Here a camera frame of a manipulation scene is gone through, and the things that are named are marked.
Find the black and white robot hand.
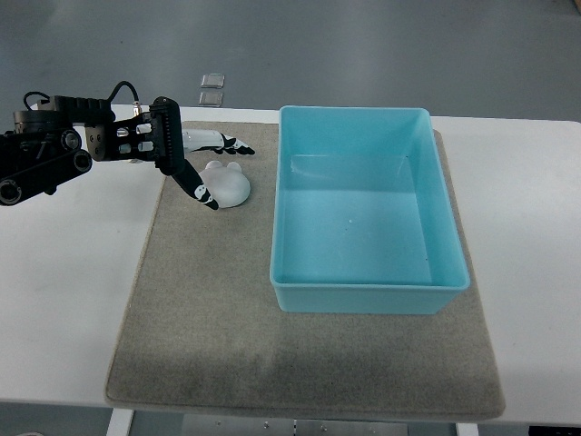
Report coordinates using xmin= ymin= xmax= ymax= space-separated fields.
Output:
xmin=149 ymin=96 xmax=255 ymax=210

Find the white plush bunny toy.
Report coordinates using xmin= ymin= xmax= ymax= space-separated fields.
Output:
xmin=200 ymin=160 xmax=251 ymax=209

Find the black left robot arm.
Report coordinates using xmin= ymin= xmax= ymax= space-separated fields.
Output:
xmin=1 ymin=81 xmax=161 ymax=206

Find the blue plastic box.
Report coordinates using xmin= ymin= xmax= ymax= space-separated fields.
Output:
xmin=271 ymin=106 xmax=471 ymax=314

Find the lower floor outlet plate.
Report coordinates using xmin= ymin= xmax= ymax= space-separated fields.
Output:
xmin=199 ymin=91 xmax=223 ymax=107

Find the floor outlet plate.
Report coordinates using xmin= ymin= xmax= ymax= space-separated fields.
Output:
xmin=199 ymin=91 xmax=223 ymax=107
xmin=201 ymin=73 xmax=225 ymax=89

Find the upper floor outlet plate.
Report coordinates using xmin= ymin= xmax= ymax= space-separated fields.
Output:
xmin=201 ymin=73 xmax=225 ymax=89

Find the grey felt mat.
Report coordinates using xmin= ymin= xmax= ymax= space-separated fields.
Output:
xmin=104 ymin=123 xmax=505 ymax=421

